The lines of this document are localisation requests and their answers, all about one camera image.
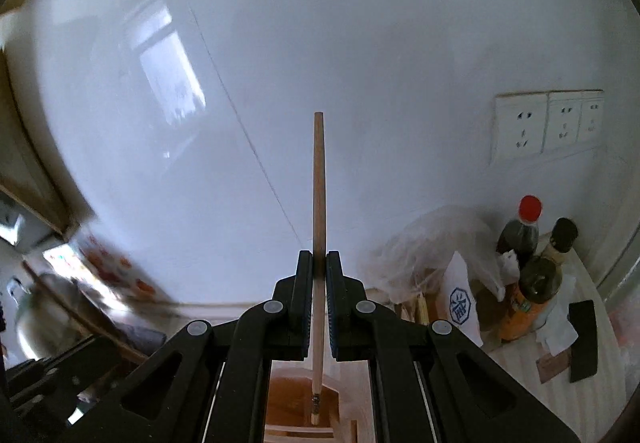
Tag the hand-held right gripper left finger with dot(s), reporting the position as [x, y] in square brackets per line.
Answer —
[300, 303]

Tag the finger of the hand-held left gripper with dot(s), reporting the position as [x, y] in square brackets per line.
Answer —
[137, 340]

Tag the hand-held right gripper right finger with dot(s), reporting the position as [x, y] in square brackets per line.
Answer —
[339, 303]

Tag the cream round utensil holder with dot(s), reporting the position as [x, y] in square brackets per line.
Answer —
[292, 398]

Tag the long wooden chopstick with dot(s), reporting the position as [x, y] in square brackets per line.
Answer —
[319, 173]

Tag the steel domed pot lid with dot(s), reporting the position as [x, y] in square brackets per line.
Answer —
[42, 318]

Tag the clear plastic bag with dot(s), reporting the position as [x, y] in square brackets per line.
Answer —
[430, 243]

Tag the white packet with blue print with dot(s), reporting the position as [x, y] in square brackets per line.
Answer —
[457, 295]

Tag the red cap dark sauce bottle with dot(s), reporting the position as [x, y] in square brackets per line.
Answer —
[520, 233]

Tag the black cap orange label bottle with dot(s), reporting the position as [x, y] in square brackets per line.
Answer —
[540, 278]

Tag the white crumpled tissue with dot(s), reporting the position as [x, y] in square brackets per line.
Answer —
[555, 330]

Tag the small brown card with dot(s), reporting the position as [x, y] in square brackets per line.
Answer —
[552, 367]

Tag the black phone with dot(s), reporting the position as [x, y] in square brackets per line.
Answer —
[584, 343]

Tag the group of colourful wall stickers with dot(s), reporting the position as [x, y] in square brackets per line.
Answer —
[110, 268]

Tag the white wall outlet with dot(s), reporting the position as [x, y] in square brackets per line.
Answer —
[520, 128]
[591, 117]
[562, 123]

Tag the grey sliding door frame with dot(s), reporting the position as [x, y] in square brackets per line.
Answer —
[620, 248]

